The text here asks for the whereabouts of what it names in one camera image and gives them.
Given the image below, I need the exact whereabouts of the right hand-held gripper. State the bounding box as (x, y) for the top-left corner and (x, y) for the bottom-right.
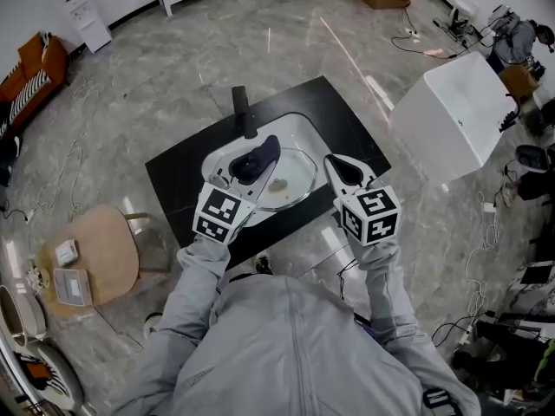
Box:
(324, 153), (403, 247)

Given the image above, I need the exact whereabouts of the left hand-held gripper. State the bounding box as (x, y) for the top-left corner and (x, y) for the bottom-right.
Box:
(193, 152), (282, 246)

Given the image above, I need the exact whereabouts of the dark blue scrubbing sponge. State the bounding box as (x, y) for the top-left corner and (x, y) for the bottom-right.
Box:
(251, 134), (284, 167)

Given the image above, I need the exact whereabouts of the glass pot lid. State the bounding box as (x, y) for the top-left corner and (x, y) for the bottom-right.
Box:
(254, 145), (320, 212)

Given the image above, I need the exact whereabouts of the person's right forearm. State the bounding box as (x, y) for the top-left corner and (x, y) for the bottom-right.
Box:
(356, 235), (434, 354)

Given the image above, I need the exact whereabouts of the person's left forearm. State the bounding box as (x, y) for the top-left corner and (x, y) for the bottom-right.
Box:
(125, 231), (232, 406)

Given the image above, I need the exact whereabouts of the black faucet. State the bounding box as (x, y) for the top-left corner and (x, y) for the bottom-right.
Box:
(231, 85), (260, 140)

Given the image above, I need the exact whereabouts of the white sink basin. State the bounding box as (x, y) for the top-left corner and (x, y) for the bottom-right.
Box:
(200, 111), (334, 229)

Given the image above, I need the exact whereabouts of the round wooden chair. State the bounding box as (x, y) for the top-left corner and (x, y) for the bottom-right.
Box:
(36, 203), (151, 308)

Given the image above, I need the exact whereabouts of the person's grey jacket torso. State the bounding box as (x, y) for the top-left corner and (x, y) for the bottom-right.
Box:
(113, 273), (482, 416)

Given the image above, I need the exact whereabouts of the brown wooden chair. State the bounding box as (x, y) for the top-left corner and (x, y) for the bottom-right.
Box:
(498, 63), (544, 105)

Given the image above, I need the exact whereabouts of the small white box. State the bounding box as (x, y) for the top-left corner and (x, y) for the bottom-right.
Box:
(55, 239), (80, 265)

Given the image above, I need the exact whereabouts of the flat white box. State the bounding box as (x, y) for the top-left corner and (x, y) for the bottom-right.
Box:
(52, 268), (95, 308)

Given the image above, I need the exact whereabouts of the white water dispenser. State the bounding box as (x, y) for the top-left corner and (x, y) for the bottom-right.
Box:
(57, 0), (114, 54)

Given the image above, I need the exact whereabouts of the black equipment pile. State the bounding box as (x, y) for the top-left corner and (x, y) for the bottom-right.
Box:
(450, 309), (555, 392)

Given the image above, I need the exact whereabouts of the black white striped cushion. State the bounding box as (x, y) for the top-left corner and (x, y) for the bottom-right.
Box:
(7, 68), (49, 123)

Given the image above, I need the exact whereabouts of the orange sofa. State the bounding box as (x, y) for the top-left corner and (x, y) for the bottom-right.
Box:
(0, 31), (71, 134)

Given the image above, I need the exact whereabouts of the white round tub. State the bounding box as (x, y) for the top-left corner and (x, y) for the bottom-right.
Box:
(0, 283), (48, 347)

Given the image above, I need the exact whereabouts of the white round striped seat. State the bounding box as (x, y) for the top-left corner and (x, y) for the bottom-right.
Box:
(11, 343), (85, 412)

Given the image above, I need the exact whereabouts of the thin black cable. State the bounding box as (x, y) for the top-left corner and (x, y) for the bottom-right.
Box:
(335, 257), (362, 299)

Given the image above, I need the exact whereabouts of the black floor cable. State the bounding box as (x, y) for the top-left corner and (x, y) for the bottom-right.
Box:
(390, 5), (459, 59)

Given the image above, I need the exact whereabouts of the coiled white floor cable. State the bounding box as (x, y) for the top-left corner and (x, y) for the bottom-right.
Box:
(464, 190), (501, 318)

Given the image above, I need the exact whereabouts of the long white floor cable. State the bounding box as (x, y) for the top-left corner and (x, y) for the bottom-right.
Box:
(23, 82), (99, 225)

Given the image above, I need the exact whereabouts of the black white shoulder strap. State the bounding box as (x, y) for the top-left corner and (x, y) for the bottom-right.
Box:
(421, 387), (461, 416)

